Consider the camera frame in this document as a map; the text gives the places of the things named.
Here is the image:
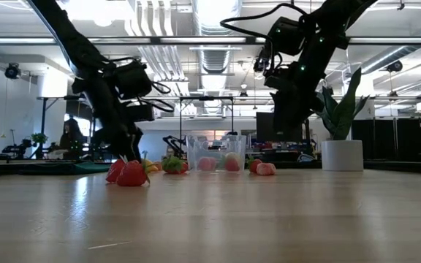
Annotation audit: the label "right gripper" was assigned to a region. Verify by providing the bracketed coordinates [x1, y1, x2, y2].
[265, 61, 325, 133]

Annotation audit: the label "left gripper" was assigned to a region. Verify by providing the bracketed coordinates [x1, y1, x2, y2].
[73, 72, 156, 161]

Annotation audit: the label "yellow banana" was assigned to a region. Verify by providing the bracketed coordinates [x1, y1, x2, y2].
[141, 159, 160, 173]

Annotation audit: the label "clear plastic tupperware container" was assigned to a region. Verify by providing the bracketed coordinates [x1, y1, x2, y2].
[186, 134, 247, 172]

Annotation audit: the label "black computer monitor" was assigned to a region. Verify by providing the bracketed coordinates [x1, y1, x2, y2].
[256, 111, 303, 143]

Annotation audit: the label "green leafy vegetable toy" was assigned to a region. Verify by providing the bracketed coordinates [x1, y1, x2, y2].
[162, 155, 184, 175]

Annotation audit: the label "green folded cloth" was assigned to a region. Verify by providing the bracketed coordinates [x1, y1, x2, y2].
[18, 160, 111, 176]

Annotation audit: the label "green snake plant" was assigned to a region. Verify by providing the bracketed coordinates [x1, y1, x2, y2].
[314, 67, 371, 142]

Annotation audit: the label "person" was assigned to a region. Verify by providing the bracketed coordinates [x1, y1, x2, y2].
[59, 116, 87, 160]

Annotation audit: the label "white plant pot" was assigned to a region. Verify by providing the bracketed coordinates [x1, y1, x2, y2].
[321, 140, 364, 172]

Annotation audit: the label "black partition panels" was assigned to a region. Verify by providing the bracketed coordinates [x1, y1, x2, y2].
[352, 117, 421, 161]

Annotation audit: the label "small background plant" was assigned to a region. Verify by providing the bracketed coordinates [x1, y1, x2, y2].
[31, 132, 49, 145]

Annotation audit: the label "black frame cross rail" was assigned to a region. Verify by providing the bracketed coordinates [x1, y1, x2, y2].
[245, 160, 323, 170]

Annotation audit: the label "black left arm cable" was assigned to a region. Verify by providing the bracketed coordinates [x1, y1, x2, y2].
[137, 80, 175, 113]

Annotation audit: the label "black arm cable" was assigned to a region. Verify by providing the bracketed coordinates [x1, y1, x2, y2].
[219, 2, 308, 41]
[137, 80, 175, 113]

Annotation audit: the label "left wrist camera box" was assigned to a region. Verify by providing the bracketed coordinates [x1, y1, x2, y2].
[113, 60, 153, 100]

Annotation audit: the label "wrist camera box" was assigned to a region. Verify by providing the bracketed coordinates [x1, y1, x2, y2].
[267, 16, 306, 58]
[113, 60, 153, 100]

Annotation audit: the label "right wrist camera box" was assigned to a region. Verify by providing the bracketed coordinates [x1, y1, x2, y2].
[267, 16, 306, 58]

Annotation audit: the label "black metal frame stand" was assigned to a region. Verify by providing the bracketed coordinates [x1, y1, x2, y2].
[37, 95, 98, 160]
[178, 96, 235, 147]

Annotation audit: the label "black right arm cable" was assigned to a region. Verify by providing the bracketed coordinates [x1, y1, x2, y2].
[219, 2, 308, 41]

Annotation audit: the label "black ceiling camera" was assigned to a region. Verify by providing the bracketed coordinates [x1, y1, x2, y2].
[4, 62, 22, 80]
[385, 60, 404, 73]

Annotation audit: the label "black right frame rail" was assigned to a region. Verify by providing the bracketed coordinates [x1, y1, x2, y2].
[363, 160, 421, 175]

